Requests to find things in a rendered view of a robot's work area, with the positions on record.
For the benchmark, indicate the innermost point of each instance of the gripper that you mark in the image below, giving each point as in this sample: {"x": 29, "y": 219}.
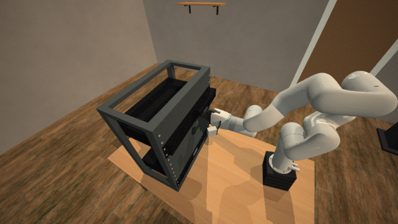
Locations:
{"x": 217, "y": 115}

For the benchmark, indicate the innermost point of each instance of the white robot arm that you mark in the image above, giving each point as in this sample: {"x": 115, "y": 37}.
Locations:
{"x": 360, "y": 95}

